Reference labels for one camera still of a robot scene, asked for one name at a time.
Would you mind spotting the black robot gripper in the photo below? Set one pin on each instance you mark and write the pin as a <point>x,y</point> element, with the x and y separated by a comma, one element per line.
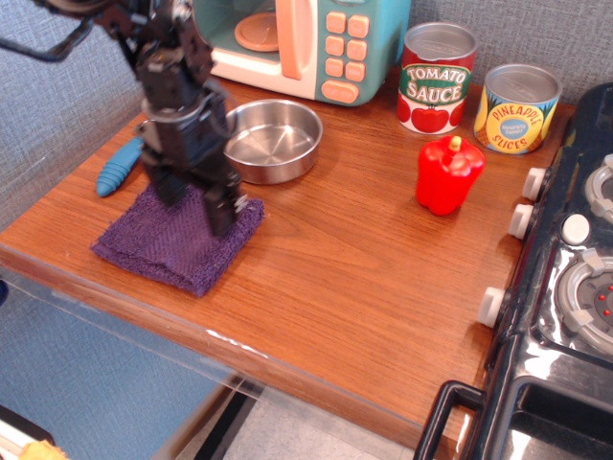
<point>185,147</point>

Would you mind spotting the purple towel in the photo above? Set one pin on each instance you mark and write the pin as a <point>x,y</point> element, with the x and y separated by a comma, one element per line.
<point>175,245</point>

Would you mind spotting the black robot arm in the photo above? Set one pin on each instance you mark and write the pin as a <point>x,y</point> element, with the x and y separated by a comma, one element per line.
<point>159,40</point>

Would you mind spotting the small steel pot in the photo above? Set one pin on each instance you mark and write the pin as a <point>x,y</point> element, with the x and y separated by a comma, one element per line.
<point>275,141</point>

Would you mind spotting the teal toy microwave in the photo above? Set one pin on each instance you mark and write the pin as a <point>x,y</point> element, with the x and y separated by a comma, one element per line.
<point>335,52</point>

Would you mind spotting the red toy bell pepper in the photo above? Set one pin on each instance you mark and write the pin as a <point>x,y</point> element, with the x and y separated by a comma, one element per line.
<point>448,168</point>

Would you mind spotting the tomato sauce can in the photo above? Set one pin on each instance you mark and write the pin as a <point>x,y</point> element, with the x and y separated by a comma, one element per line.
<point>435,74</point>

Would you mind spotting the pineapple slices can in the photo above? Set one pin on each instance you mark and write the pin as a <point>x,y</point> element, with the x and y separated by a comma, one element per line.
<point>517,106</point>

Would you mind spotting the black toy stove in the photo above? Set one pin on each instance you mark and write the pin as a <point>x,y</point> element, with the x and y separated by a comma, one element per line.
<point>548,389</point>

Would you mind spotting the blue handled toy fork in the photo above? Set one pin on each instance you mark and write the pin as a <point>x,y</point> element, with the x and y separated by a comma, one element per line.
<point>116,170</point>

